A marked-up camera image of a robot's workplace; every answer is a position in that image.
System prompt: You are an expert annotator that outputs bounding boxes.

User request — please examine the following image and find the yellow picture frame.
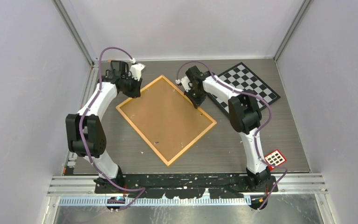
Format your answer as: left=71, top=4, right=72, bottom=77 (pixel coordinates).
left=116, top=75, right=217, bottom=167

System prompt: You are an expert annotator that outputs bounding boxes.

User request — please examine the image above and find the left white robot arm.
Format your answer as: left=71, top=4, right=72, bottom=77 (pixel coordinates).
left=65, top=61, right=145, bottom=193

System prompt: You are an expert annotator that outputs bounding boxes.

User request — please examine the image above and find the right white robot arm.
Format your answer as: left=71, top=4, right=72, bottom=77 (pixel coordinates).
left=176, top=66, right=270, bottom=192

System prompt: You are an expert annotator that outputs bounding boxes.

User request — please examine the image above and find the black white chessboard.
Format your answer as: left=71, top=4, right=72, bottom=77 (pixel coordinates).
left=217, top=62, right=281, bottom=105

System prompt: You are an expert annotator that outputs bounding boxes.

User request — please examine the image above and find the red white grid block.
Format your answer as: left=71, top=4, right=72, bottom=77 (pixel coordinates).
left=264, top=149, right=287, bottom=171

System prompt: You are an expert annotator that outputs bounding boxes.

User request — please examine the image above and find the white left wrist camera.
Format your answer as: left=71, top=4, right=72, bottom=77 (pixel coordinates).
left=129, top=59, right=145, bottom=81

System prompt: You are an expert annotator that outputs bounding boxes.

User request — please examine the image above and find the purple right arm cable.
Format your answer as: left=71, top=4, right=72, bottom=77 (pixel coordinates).
left=176, top=61, right=288, bottom=211

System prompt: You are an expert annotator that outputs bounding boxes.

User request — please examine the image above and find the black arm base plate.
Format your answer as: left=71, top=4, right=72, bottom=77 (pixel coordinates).
left=94, top=173, right=277, bottom=199

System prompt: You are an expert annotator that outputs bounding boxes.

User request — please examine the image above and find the aluminium left side rail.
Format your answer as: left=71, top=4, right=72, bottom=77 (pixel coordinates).
left=64, top=64, right=99, bottom=168

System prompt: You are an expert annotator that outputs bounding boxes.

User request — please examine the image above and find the aluminium rail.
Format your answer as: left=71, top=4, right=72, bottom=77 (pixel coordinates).
left=64, top=64, right=99, bottom=168
left=48, top=173, right=328, bottom=196

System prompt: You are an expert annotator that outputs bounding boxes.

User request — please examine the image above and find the aluminium front rail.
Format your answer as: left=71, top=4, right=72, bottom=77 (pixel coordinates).
left=48, top=173, right=328, bottom=196

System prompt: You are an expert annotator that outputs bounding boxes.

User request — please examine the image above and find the white slotted cable duct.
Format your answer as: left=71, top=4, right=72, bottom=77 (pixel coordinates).
left=58, top=196, right=251, bottom=207

